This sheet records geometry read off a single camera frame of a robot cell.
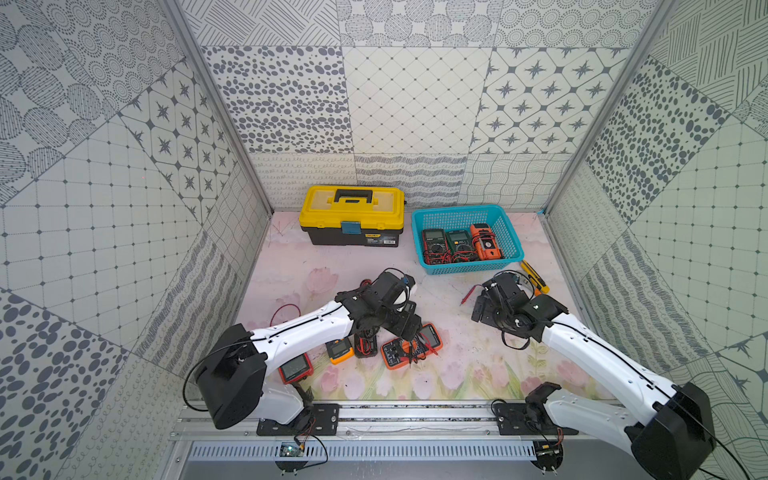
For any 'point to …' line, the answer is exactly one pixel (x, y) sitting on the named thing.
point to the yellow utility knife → (535, 277)
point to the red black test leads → (283, 306)
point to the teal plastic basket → (460, 217)
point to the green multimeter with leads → (460, 245)
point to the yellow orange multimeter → (339, 350)
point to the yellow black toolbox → (353, 216)
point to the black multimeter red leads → (365, 346)
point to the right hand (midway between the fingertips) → (492, 318)
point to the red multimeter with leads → (435, 248)
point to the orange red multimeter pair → (397, 352)
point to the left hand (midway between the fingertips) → (411, 314)
